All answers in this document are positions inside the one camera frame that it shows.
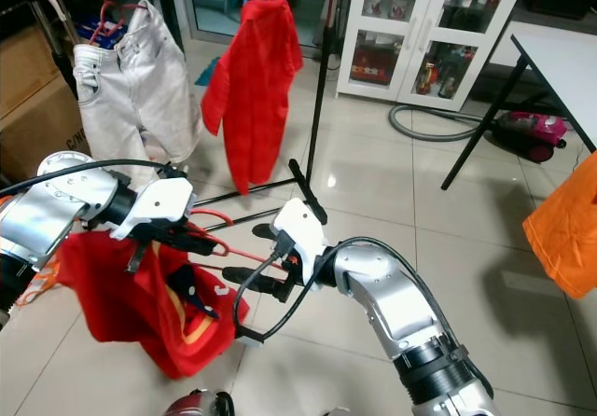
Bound red plastic clothes hanger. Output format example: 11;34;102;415
187;208;290;272
87;0;150;49

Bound brown cardboard box printed letters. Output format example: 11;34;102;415
0;76;99;186

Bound white glass door cabinet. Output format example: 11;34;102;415
336;0;528;111

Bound pink vacuum cleaner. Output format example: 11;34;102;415
494;110;570;163

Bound white table black legs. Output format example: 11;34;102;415
441;20;597;191

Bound white jeans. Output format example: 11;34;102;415
75;1;204;170

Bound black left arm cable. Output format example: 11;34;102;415
0;158;187;198

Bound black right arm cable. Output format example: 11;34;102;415
231;239;421;347

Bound large orange garment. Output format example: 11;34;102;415
522;150;597;300

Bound black clothes rack silver rod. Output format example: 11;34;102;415
26;0;346;226

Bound blue floor mat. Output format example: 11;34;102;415
196;57;223;89

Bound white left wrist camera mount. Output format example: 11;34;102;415
109;178;195;242

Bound plain red shirt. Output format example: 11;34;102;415
201;0;304;196

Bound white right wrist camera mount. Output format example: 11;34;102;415
271;197;327;260

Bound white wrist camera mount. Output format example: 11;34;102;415
271;197;327;260
109;178;195;242

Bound red shirt with navy print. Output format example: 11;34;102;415
56;232;251;380

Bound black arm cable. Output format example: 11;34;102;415
231;239;421;347
0;158;187;198

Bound grey vacuum hose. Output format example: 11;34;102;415
389;105;505;145

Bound crumpled orange bag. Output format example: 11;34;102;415
9;253;64;307

